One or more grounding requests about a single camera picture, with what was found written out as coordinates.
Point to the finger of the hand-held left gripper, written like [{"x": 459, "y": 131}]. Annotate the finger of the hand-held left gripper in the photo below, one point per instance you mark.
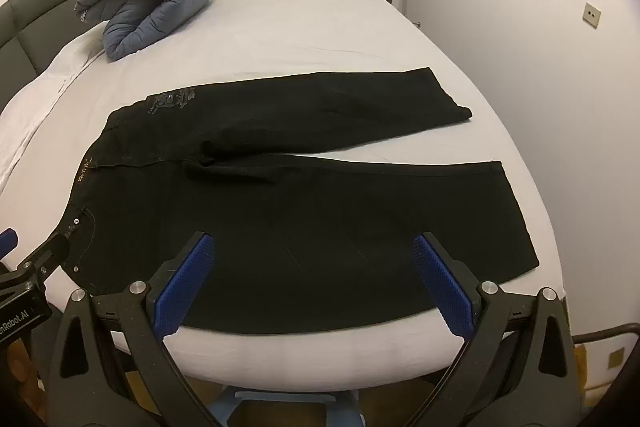
[
  {"x": 7, "y": 243},
  {"x": 52, "y": 252}
]

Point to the grey padded headboard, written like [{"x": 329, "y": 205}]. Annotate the grey padded headboard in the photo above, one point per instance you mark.
[{"x": 35, "y": 7}]

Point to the black pants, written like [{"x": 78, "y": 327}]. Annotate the black pants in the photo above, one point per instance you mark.
[{"x": 280, "y": 217}]

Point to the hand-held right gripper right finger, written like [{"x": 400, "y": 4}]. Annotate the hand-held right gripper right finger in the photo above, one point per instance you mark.
[{"x": 445, "y": 289}]

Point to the white pillow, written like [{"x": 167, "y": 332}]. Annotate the white pillow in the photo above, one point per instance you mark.
[{"x": 55, "y": 77}]

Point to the low beige wall socket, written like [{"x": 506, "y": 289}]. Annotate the low beige wall socket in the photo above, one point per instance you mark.
[{"x": 615, "y": 358}]

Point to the bed with white sheet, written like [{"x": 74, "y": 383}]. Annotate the bed with white sheet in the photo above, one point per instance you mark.
[{"x": 310, "y": 32}]

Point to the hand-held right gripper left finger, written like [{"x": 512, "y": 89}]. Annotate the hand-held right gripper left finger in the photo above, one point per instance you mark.
[{"x": 184, "y": 289}]

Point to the blue folded duvet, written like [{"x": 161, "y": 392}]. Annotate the blue folded duvet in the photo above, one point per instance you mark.
[{"x": 150, "y": 2}]

